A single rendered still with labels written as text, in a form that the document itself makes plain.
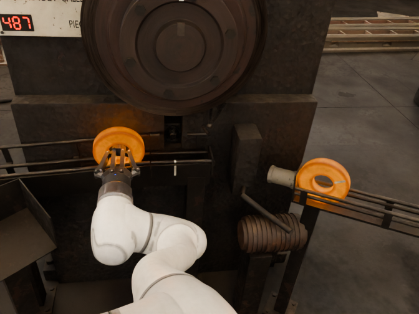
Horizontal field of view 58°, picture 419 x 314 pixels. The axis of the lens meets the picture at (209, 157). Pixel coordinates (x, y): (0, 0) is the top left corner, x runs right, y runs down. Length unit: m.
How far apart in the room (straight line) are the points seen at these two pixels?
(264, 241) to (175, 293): 0.86
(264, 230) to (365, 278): 0.81
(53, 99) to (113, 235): 0.53
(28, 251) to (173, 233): 0.42
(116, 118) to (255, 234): 0.58
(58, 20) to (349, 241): 1.65
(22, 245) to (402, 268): 1.67
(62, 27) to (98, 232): 0.58
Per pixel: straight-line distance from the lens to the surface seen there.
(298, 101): 1.29
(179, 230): 0.91
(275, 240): 1.29
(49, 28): 1.16
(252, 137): 1.18
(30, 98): 1.26
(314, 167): 1.18
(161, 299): 0.42
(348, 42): 4.65
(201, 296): 0.43
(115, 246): 0.87
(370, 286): 1.95
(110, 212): 0.91
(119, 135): 1.14
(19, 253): 1.15
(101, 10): 0.97
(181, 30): 0.90
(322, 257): 1.97
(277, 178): 1.24
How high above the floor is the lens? 1.43
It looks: 36 degrees down
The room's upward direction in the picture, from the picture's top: 5 degrees clockwise
